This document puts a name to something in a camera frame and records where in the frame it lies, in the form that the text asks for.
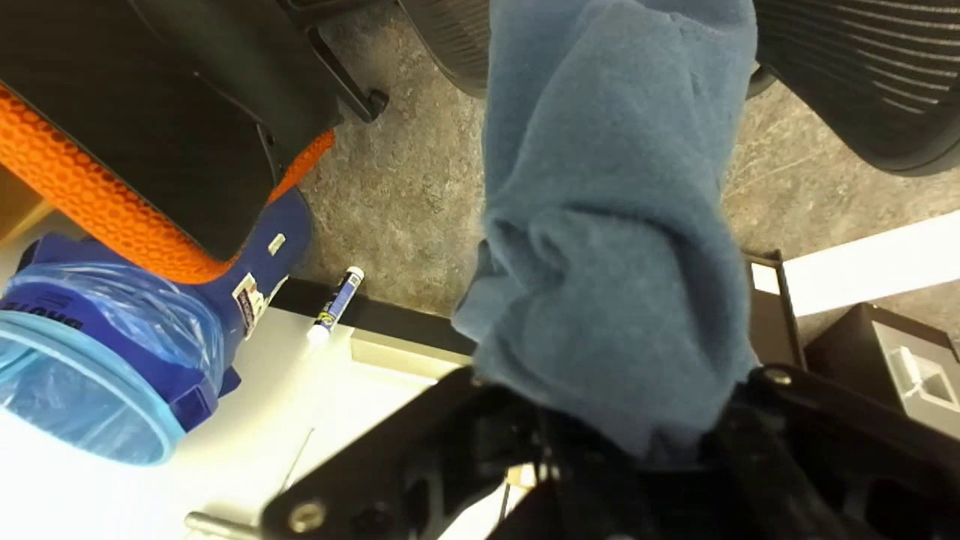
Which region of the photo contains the orange black office chair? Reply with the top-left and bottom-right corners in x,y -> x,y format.
0,0 -> 388,286

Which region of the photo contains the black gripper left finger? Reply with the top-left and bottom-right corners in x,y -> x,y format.
262,370 -> 544,540

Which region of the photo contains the blue hoodie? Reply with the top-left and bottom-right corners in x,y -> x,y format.
453,0 -> 756,461

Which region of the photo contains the blue recycling bin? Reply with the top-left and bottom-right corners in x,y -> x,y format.
0,192 -> 311,466

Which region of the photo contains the white top dark cabinet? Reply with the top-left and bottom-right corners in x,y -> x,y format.
747,213 -> 960,437

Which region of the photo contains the small spray bottle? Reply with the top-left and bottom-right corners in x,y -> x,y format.
310,268 -> 364,345

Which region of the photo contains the black mesh chair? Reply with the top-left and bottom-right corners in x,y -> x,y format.
403,0 -> 960,179

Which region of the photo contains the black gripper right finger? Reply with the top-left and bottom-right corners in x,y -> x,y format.
706,367 -> 960,540

